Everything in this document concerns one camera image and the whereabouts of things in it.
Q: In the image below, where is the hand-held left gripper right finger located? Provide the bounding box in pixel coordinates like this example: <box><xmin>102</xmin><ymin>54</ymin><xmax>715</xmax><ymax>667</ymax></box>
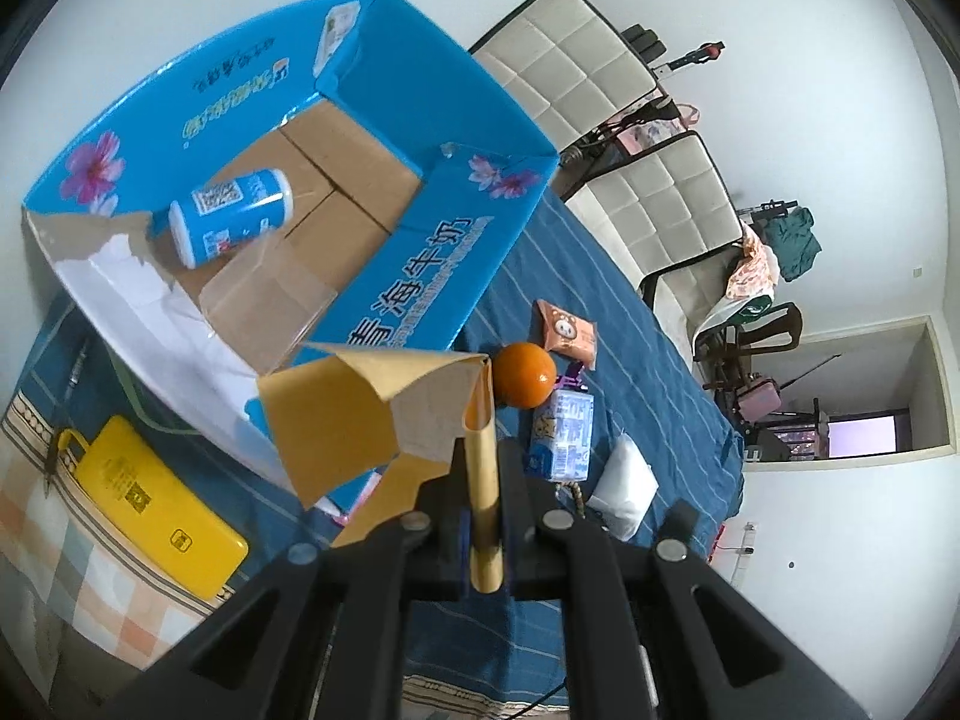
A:
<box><xmin>499</xmin><ymin>444</ymin><xmax>887</xmax><ymax>720</ymax></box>

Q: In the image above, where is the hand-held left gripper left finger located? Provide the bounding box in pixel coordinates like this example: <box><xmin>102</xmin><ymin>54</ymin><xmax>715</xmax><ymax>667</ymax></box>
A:
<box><xmin>97</xmin><ymin>456</ymin><xmax>475</xmax><ymax>720</ymax></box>

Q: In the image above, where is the blue cardboard box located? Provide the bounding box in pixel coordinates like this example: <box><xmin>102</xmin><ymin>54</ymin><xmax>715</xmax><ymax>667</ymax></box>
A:
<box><xmin>21</xmin><ymin>0</ymin><xmax>562</xmax><ymax>593</ymax></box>

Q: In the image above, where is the white tissue packet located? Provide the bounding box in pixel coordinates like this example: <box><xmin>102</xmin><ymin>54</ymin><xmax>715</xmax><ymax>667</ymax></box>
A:
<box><xmin>587</xmin><ymin>433</ymin><xmax>659</xmax><ymax>539</ymax></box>

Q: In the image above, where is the small blue drink carton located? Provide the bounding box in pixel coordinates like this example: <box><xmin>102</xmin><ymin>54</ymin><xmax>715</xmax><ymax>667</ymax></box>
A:
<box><xmin>525</xmin><ymin>364</ymin><xmax>595</xmax><ymax>482</ymax></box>

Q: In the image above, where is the orange fruit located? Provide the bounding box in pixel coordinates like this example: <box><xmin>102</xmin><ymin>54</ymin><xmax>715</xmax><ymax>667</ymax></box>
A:
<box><xmin>491</xmin><ymin>343</ymin><xmax>558</xmax><ymax>410</ymax></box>

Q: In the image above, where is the blue striped sheet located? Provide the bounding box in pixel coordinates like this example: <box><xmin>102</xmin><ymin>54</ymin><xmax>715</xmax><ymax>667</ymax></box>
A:
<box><xmin>15</xmin><ymin>187</ymin><xmax>745</xmax><ymax>713</ymax></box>

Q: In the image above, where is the orange snack packet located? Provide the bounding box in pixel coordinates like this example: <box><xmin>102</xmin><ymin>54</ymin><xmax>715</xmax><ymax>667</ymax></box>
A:
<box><xmin>534</xmin><ymin>300</ymin><xmax>599</xmax><ymax>371</ymax></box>

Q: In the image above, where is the pink suitcase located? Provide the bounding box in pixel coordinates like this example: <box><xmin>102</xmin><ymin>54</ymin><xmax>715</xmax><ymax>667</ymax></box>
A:
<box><xmin>739</xmin><ymin>379</ymin><xmax>782</xmax><ymax>422</ymax></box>

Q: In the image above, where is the yellow plastic case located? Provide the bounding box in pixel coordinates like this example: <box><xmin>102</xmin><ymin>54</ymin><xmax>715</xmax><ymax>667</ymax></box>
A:
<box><xmin>56</xmin><ymin>415</ymin><xmax>250</xmax><ymax>602</ymax></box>

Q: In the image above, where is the black chair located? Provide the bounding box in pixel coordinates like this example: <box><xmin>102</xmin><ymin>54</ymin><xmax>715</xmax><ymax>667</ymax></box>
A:
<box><xmin>694</xmin><ymin>304</ymin><xmax>803</xmax><ymax>391</ymax></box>

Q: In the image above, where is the floral cloth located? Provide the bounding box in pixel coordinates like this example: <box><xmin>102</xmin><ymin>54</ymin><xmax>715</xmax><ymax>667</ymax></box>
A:
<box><xmin>724</xmin><ymin>229</ymin><xmax>781</xmax><ymax>302</ymax></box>

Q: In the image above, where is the cream padded chair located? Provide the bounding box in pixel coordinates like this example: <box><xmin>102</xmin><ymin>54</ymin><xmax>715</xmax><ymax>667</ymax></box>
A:
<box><xmin>566</xmin><ymin>131</ymin><xmax>745</xmax><ymax>297</ymax></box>
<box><xmin>469</xmin><ymin>0</ymin><xmax>668</xmax><ymax>145</ymax></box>

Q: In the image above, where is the checked cloth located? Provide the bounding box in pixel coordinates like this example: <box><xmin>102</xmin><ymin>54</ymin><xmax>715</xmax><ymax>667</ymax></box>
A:
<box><xmin>0</xmin><ymin>390</ymin><xmax>248</xmax><ymax>720</ymax></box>

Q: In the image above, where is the blue and white can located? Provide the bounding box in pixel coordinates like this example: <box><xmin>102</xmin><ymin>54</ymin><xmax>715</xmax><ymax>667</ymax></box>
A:
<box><xmin>150</xmin><ymin>169</ymin><xmax>295</xmax><ymax>269</ymax></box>

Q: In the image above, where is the green garment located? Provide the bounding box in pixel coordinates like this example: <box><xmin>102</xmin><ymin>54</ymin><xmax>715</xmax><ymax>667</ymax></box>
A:
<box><xmin>765</xmin><ymin>208</ymin><xmax>823</xmax><ymax>283</ymax></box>

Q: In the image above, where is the braided cord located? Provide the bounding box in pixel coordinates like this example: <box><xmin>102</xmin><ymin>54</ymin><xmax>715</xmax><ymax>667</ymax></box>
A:
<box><xmin>559</xmin><ymin>480</ymin><xmax>595</xmax><ymax>520</ymax></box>

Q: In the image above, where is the red and black handle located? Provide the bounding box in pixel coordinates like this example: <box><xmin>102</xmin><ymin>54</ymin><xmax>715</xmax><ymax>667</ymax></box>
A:
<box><xmin>658</xmin><ymin>41</ymin><xmax>727</xmax><ymax>77</ymax></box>

